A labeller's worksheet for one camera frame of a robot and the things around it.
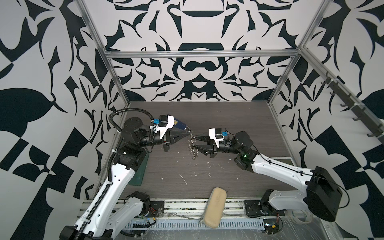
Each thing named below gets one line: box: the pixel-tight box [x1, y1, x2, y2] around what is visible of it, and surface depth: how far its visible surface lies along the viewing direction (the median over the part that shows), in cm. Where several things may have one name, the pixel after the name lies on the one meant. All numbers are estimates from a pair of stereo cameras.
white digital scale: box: [270, 156, 296, 168], surface depth 89 cm
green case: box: [129, 152, 150, 186], surface depth 85 cm
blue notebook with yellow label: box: [174, 118, 188, 130], surface depth 107 cm
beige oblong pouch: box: [203, 187, 227, 229], surface depth 73 cm
